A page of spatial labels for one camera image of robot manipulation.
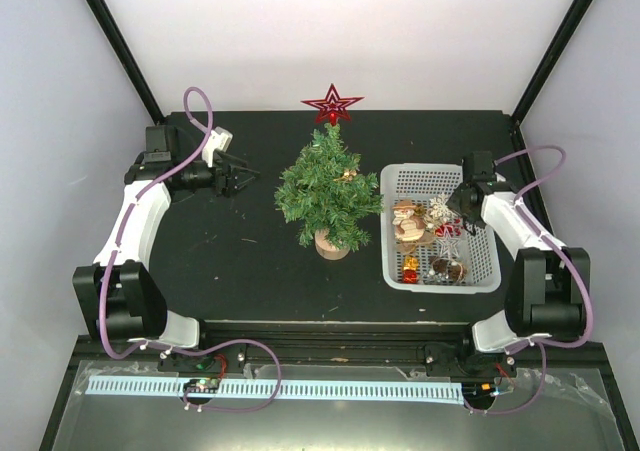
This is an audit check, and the wooden santa ornament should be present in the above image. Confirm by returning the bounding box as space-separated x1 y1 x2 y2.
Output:
392 200 433 243

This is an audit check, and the small green christmas tree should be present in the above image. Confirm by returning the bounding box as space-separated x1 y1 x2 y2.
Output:
274 123 383 251

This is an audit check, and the red star tree topper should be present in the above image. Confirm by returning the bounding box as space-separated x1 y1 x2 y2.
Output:
302 83 364 126

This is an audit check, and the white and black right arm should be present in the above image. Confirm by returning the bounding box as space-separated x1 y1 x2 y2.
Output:
447 151 594 374

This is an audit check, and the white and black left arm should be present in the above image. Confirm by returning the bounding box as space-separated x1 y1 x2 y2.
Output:
72 125 259 370

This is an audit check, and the white snowflake ornament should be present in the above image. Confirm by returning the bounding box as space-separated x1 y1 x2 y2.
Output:
427 194 458 222

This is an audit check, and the red berry sprig ornament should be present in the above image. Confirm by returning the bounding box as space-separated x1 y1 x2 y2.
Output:
434 218 464 238

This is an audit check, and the silver star ornament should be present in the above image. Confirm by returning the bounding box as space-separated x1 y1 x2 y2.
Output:
435 235 460 260

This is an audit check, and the white perforated plastic basket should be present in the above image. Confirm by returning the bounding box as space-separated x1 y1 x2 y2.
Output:
380 163 501 294

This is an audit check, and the pine cone ornament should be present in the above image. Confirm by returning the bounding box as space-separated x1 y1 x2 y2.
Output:
426 256 467 285

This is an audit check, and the gold foil gift ornament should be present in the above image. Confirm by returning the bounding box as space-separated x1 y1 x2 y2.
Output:
403 255 420 271

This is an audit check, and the red foil gift ornament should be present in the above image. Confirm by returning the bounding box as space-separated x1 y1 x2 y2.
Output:
402 269 419 284

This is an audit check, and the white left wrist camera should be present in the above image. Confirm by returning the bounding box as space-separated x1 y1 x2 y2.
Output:
201 127 233 168

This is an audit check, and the black aluminium frame rail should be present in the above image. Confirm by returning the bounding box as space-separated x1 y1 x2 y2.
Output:
149 320 576 372

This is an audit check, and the black left rear frame post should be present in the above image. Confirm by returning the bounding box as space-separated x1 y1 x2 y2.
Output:
85 0 165 124

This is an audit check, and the black frame post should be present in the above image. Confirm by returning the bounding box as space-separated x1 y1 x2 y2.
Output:
511 0 594 125
85 0 165 124

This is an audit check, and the white slotted cable duct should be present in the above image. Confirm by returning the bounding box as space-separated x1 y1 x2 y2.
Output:
85 375 464 405

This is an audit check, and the black right rear frame post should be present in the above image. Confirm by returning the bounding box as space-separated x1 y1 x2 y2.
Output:
511 0 594 125

